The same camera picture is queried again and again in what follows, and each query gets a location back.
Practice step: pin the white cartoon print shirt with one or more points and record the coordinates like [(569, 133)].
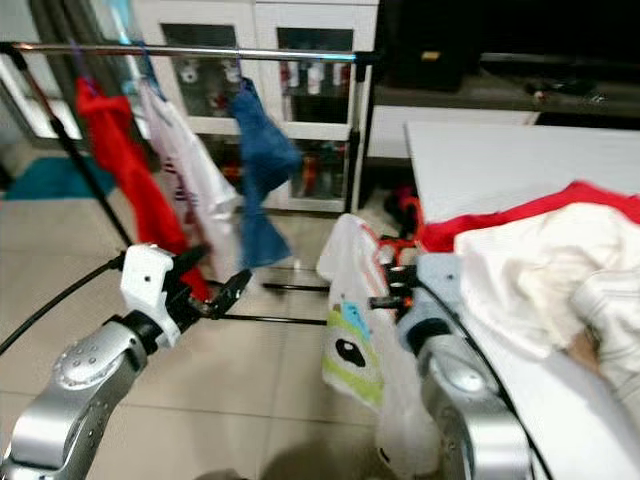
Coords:
[(360, 300)]

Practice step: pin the red plastic hanger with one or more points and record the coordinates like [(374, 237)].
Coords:
[(400, 243)]

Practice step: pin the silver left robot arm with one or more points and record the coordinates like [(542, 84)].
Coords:
[(75, 400)]

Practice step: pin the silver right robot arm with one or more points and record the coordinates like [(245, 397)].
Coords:
[(470, 420)]

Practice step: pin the pink and black object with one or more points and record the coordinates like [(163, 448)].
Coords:
[(405, 205)]

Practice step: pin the white shirt with blue print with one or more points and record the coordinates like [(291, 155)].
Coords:
[(195, 180)]

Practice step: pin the cream white garment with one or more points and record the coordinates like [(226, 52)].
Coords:
[(520, 280)]

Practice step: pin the blue denim garment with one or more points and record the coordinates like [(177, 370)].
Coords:
[(265, 160)]

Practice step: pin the long red dress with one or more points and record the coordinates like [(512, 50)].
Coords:
[(120, 160)]

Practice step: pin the red t-shirt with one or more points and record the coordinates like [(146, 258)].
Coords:
[(520, 215)]

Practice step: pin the low white tv stand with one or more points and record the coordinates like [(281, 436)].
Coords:
[(440, 130)]

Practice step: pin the teal floor mat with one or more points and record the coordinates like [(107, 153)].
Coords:
[(50, 180)]

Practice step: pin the white table with black legs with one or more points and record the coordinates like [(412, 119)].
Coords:
[(510, 160)]

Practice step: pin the white glass door cabinet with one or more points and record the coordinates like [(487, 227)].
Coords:
[(265, 20)]

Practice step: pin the black television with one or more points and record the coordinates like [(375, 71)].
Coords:
[(510, 30)]

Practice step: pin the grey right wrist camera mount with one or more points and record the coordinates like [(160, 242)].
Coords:
[(432, 285)]

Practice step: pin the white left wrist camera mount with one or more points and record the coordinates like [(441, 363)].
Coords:
[(148, 280)]

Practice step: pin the black clothes rack silver rail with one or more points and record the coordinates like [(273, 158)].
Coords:
[(220, 50)]

